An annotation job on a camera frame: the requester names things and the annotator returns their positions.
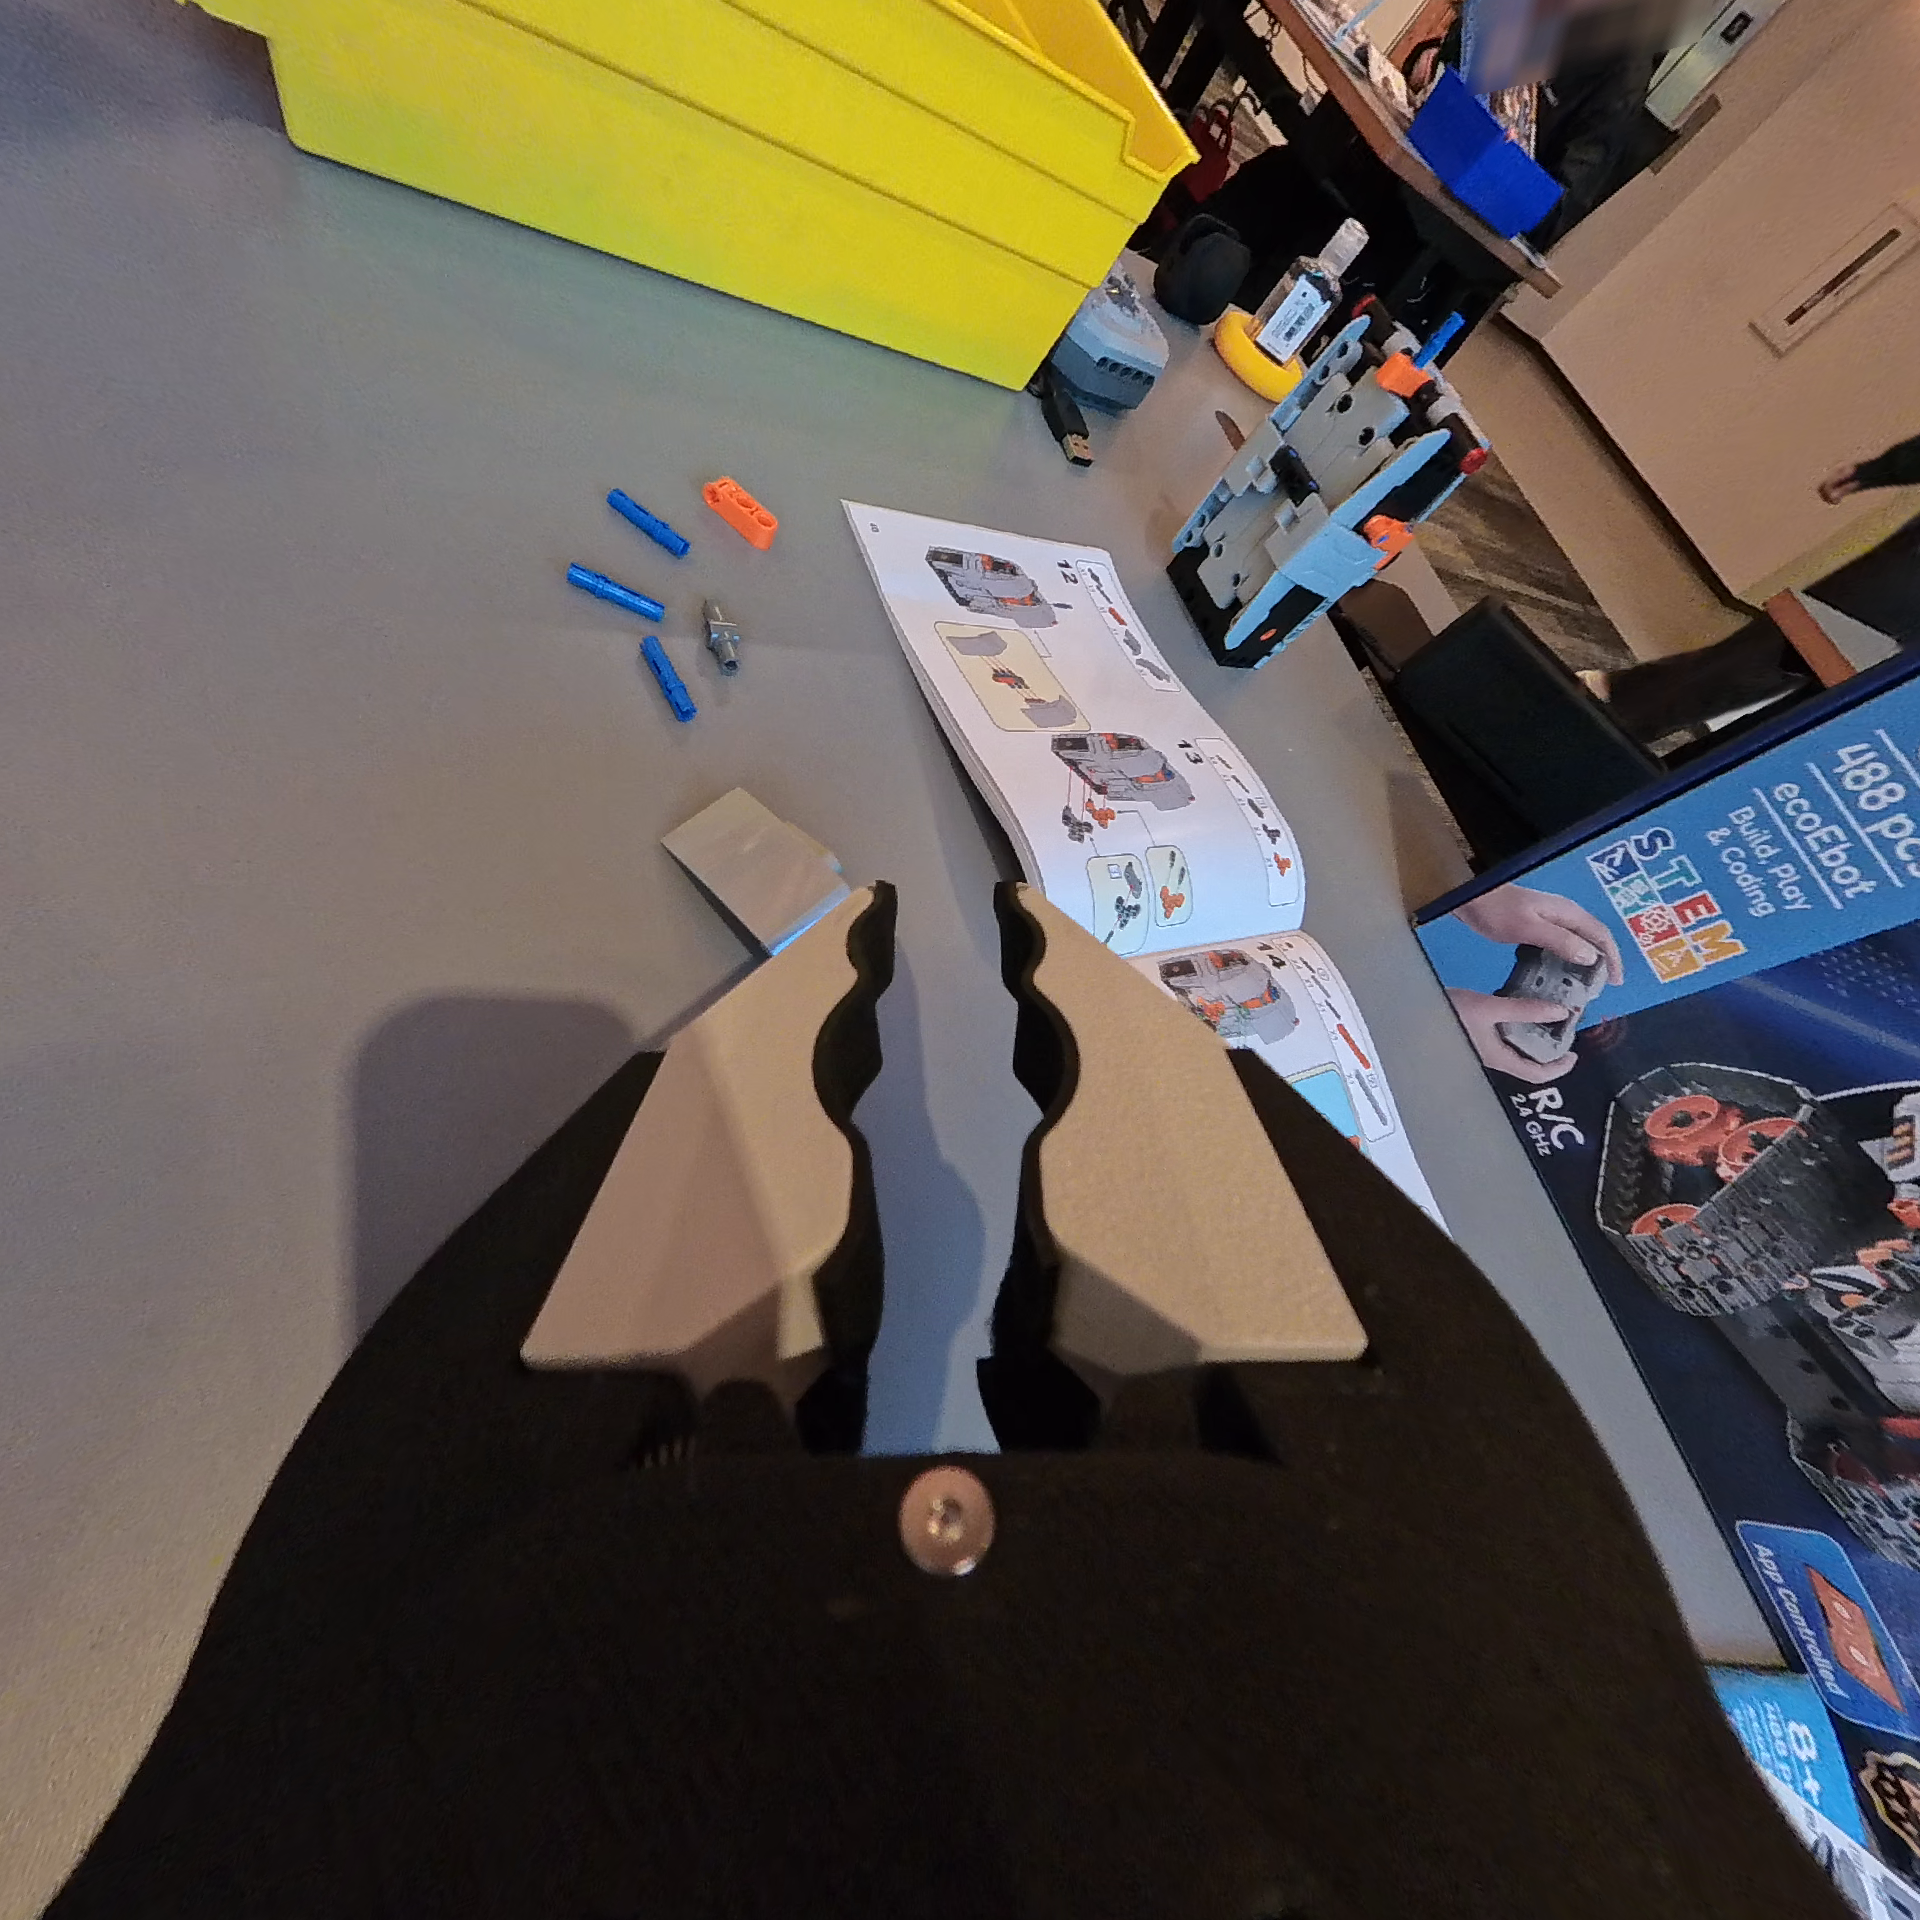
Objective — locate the cluttered brown-edged desk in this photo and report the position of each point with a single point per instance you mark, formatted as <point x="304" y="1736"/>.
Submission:
<point x="1350" y="89"/>

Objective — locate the small grey axle pin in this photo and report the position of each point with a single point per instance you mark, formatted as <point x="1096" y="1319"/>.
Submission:
<point x="722" y="636"/>

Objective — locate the blue instruction leaflet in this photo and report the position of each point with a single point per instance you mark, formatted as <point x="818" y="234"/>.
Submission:
<point x="1786" y="1770"/>

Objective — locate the white instruction booklet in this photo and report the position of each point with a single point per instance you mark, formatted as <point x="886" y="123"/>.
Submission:
<point x="930" y="628"/>

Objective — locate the yellow plastic bin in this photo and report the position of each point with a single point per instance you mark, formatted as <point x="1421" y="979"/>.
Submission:
<point x="674" y="149"/>

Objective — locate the grey battery box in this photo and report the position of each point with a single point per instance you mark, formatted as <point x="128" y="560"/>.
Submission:
<point x="1110" y="345"/>

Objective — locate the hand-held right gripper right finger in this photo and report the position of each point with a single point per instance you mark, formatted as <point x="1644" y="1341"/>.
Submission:
<point x="1185" y="1200"/>

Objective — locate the blue toy robot box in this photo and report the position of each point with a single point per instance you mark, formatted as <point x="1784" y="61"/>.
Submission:
<point x="1724" y="1050"/>

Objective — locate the blue connector pin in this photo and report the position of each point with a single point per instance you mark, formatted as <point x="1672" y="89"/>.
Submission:
<point x="616" y="591"/>
<point x="648" y="522"/>
<point x="669" y="676"/>

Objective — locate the blue plastic bin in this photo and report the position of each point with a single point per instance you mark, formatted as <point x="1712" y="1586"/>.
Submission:
<point x="1484" y="159"/>

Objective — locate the black usb dongle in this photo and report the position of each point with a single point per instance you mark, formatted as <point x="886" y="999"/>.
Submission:
<point x="1069" y="428"/>

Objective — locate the grey desk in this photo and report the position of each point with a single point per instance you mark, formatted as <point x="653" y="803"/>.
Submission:
<point x="300" y="675"/>

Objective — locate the orange connector brick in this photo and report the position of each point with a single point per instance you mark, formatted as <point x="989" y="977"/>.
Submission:
<point x="738" y="513"/>

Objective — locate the partly built toy robot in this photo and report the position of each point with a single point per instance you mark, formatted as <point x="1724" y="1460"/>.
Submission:
<point x="1320" y="495"/>

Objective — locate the grey curved panel brick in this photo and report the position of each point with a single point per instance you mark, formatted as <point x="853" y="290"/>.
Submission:
<point x="750" y="856"/>

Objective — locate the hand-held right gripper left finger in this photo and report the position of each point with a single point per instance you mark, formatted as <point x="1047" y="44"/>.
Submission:
<point x="692" y="1200"/>

